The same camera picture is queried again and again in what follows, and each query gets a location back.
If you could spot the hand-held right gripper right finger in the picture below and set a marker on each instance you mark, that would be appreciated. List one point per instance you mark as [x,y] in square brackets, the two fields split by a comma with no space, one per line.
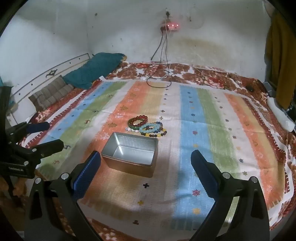
[204,173]

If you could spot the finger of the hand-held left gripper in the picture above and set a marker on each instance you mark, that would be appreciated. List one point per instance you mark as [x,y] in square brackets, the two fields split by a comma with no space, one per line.
[38,127]
[49,146]

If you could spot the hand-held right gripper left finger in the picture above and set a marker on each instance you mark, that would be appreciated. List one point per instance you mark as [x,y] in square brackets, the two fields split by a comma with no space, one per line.
[86,178]

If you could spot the silver tin box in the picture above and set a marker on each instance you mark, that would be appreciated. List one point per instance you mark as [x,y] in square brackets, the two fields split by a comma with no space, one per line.
[136,146]

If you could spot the green bangle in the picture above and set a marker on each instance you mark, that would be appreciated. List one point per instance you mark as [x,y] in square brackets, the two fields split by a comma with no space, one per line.
[133,126]

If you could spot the brown striped pillow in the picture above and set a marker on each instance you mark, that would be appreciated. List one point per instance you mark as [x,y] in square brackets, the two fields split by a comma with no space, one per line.
[50,92]

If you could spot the colourful striped mat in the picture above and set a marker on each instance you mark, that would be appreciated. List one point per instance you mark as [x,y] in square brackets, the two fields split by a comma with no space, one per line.
[185,115]

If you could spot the teal pillow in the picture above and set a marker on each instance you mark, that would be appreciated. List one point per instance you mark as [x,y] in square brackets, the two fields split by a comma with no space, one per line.
[92,69]

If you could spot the white rolled cloth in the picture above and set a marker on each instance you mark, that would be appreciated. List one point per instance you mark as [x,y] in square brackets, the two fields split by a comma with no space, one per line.
[279,114]

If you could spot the yellow hanging cloth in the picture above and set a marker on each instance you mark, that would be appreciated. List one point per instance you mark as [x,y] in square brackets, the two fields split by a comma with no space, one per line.
[282,58]

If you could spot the power strip with red lights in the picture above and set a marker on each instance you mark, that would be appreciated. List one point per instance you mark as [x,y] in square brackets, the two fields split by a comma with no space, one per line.
[170,26]

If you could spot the black wall plug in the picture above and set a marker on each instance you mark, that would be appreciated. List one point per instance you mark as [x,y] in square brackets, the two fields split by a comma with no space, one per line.
[167,14]

